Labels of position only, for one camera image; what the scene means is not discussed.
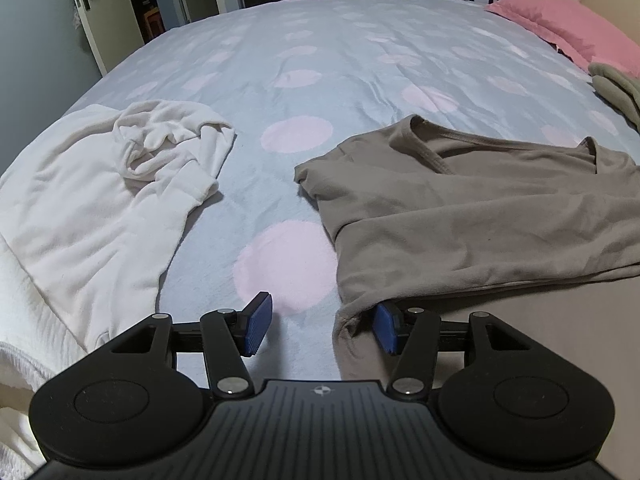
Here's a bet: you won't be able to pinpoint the cream door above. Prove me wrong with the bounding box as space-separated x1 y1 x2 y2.
64 0 146 77

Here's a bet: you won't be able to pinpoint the olive fleece blanket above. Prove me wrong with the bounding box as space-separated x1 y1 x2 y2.
587 61 640 133

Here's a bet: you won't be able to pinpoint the polka dot bed sheet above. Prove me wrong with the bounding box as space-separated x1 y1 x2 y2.
0 0 640 381

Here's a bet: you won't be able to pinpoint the orange stool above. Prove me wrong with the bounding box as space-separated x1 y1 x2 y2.
143 9 165 45

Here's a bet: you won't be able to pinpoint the taupe shirt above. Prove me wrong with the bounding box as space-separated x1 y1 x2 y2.
294 114 640 480

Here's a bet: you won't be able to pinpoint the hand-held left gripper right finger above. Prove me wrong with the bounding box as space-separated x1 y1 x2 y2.
371 301 532 402

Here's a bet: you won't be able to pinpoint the pink pillow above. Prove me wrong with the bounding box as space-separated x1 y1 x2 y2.
485 0 640 78

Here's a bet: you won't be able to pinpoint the cream fleece sweater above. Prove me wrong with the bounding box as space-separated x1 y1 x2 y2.
0 100 237 351

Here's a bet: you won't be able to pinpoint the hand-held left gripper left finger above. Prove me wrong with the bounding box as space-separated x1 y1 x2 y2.
107 291 273 400

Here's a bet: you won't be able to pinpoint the white muslin pants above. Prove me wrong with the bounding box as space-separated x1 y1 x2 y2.
0 232 108 480

